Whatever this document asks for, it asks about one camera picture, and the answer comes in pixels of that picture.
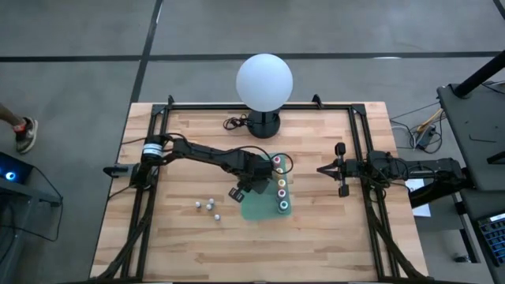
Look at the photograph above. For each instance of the large green-capped dye bottle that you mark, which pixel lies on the large green-capped dye bottle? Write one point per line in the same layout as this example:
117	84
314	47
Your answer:
283	205

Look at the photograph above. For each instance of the white paper sheet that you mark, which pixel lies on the white paper sheet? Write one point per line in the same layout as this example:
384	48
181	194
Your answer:
422	211

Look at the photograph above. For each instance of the person's foot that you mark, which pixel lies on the person's foot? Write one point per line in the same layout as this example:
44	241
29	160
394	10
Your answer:
27	136

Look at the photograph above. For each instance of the white globe table lamp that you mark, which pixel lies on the white globe table lamp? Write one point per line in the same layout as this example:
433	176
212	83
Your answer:
264	83

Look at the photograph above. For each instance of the black computer mouse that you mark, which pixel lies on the black computer mouse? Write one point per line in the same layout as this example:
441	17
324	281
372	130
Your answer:
461	259

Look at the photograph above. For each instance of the large orange-capped dye bottle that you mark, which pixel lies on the large orange-capped dye bottle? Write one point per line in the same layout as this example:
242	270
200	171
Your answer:
277	159

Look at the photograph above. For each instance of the black support beam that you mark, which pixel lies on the black support beam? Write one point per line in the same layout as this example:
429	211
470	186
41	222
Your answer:
434	195

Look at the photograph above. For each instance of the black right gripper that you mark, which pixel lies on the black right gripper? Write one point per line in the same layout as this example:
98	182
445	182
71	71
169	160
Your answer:
355	169

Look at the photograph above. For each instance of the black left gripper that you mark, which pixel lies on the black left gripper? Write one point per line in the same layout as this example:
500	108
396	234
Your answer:
258	181

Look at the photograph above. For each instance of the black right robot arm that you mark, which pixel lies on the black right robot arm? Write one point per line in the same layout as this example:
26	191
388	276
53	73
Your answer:
426	171

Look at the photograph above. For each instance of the dark grey side table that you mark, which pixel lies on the dark grey side table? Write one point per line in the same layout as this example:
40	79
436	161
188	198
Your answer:
473	118

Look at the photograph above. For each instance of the keyboard with coloured keys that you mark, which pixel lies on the keyboard with coloured keys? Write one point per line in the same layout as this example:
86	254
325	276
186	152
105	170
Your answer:
495	236

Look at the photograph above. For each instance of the black computer with blue light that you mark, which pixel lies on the black computer with blue light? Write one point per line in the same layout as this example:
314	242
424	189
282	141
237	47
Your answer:
16	165

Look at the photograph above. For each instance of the black aluminium table frame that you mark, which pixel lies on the black aluminium table frame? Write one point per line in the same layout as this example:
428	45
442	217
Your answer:
197	106

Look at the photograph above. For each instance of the large red-capped dye bottle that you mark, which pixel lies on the large red-capped dye bottle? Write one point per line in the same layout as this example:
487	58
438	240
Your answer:
281	193

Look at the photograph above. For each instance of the black diagonal pole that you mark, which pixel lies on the black diagonal pole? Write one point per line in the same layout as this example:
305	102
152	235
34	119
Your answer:
479	75

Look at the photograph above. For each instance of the black computer desk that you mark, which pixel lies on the black computer desk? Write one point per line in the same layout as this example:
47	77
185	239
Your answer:
473	205

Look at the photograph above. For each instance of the teal translucent plastic bin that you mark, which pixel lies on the teal translucent plastic bin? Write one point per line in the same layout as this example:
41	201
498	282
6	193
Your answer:
260	209

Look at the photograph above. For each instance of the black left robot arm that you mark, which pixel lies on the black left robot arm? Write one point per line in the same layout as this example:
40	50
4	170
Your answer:
205	154

